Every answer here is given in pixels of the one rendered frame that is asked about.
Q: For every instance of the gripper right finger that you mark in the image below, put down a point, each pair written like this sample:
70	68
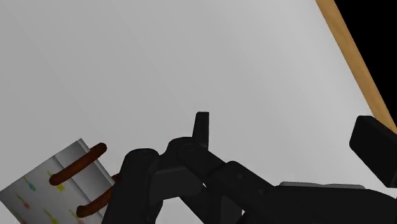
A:
377	149

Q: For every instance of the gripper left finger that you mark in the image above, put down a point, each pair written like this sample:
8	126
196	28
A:
192	167

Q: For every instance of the white table with wooden edge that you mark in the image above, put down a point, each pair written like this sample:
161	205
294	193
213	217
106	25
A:
186	62

